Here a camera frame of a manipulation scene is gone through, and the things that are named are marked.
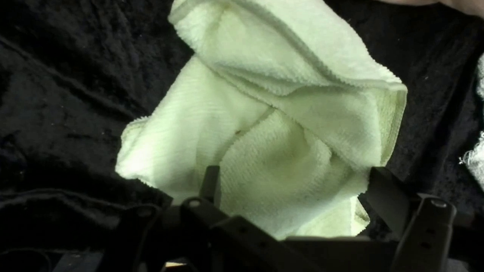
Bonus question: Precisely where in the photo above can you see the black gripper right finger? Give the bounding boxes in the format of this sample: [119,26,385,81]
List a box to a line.
[365,167,458,272]

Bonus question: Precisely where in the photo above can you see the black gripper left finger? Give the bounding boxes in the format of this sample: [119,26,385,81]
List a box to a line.
[197,165,222,209]

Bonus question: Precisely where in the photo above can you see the pale green cloth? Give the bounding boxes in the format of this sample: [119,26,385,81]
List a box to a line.
[113,0,409,242]

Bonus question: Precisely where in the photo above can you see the black velvet table cover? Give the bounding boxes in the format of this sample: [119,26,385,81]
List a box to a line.
[0,0,484,272]

